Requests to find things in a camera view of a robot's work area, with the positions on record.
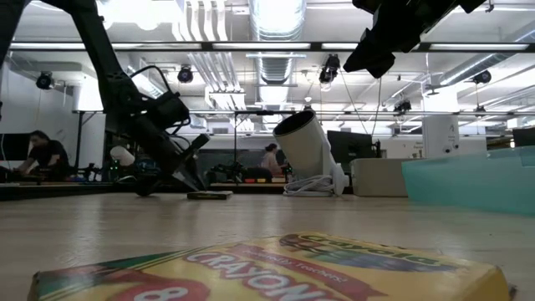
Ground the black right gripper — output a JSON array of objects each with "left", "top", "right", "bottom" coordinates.
[{"left": 342, "top": 0, "right": 461, "bottom": 80}]

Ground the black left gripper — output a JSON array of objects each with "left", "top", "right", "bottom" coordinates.
[{"left": 109, "top": 112, "right": 211, "bottom": 198}]

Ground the yellow Crayola crayon box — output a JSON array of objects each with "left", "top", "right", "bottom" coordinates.
[
  {"left": 186, "top": 190, "right": 234, "bottom": 201},
  {"left": 27, "top": 232, "right": 514, "bottom": 301}
]

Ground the translucent teal plastic tray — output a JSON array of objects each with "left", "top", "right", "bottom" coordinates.
[{"left": 401, "top": 145, "right": 535, "bottom": 217}]

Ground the person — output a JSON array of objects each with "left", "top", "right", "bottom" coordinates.
[
  {"left": 260, "top": 142, "right": 290, "bottom": 176},
  {"left": 14, "top": 130, "right": 71, "bottom": 181}
]

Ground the white box-shaped device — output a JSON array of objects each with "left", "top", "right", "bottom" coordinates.
[{"left": 421, "top": 115, "right": 461, "bottom": 160}]

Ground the white lamp with black rim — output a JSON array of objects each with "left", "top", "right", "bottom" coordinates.
[{"left": 272, "top": 109, "right": 350, "bottom": 197}]

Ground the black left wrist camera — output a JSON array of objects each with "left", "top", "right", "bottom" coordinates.
[{"left": 144, "top": 90, "right": 192, "bottom": 131}]

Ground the black aluminium table frame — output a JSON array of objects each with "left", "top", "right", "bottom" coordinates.
[{"left": 0, "top": 181, "right": 356, "bottom": 201}]

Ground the coiled white lamp cable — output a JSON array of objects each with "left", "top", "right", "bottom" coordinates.
[{"left": 283, "top": 174, "right": 336, "bottom": 198}]

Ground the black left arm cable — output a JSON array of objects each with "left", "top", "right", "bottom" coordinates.
[{"left": 128, "top": 64, "right": 193, "bottom": 139}]

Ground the black wall screen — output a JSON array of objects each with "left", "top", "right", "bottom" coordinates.
[{"left": 0, "top": 132, "right": 32, "bottom": 162}]

